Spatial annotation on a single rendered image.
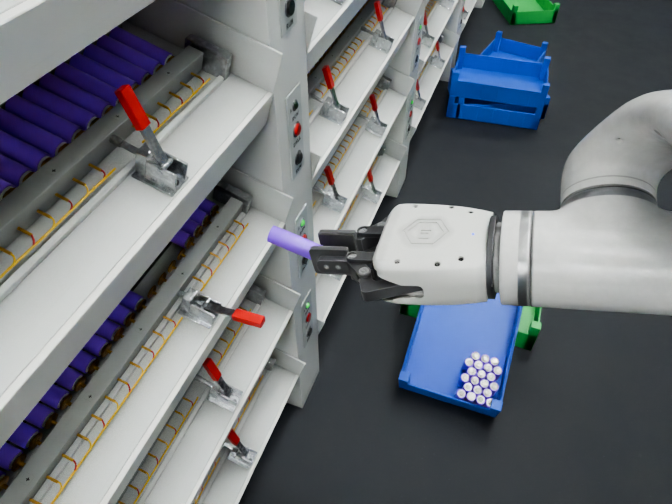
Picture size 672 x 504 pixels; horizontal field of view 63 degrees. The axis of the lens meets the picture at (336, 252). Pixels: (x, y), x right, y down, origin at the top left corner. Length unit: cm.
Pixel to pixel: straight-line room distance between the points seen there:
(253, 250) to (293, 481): 53
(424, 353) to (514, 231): 75
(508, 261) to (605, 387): 86
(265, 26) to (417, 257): 28
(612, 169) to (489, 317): 77
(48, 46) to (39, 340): 19
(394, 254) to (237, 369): 40
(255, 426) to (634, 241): 71
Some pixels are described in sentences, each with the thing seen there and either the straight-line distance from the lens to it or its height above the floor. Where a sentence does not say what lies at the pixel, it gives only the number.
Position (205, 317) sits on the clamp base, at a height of 54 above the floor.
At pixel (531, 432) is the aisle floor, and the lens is 120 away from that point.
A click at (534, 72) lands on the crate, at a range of 208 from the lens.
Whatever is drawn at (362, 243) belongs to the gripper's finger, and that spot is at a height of 64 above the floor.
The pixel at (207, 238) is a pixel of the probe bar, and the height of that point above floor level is 56.
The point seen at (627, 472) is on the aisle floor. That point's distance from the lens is 123.
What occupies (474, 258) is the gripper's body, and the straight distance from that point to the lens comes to 47.
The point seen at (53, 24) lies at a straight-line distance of 37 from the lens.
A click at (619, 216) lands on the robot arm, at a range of 49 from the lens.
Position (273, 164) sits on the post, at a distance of 69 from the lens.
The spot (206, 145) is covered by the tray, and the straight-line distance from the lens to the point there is 55.
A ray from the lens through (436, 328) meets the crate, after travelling 122.
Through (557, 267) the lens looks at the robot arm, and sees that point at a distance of 47.
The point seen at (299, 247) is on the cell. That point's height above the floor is 63.
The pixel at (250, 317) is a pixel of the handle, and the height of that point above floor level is 55.
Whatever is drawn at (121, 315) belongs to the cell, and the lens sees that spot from 62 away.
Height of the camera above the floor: 102
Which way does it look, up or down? 46 degrees down
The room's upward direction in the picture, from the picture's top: straight up
